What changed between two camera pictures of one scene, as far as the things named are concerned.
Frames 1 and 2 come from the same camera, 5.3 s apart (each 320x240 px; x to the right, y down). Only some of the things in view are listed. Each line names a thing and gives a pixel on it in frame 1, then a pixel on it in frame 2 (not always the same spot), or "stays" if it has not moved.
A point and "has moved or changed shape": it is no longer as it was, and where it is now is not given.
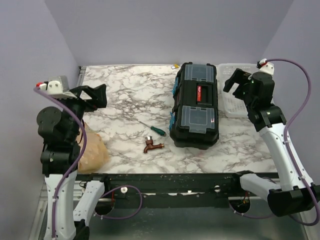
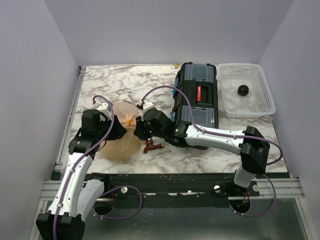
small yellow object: (175, 66) stays
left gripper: (99, 97) → (119, 130)
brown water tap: (149, 141) stays
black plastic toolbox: (194, 120) stays
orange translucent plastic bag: (96, 156) has moved or changed shape
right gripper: (237, 77) → (139, 130)
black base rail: (175, 190) stays
